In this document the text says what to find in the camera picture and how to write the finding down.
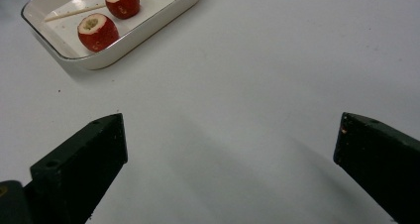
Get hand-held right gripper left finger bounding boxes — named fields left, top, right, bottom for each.
left=23, top=112, right=129, bottom=224

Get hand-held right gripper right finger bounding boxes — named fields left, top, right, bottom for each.
left=333, top=111, right=420, bottom=224

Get red cored hawthorn fruit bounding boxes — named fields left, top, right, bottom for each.
left=76, top=13, right=121, bottom=54
left=104, top=0, right=141, bottom=20

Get white rectangular tray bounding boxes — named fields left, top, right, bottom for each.
left=21, top=0, right=203, bottom=71

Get bamboo skewer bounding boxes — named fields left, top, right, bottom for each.
left=44, top=0, right=183, bottom=23

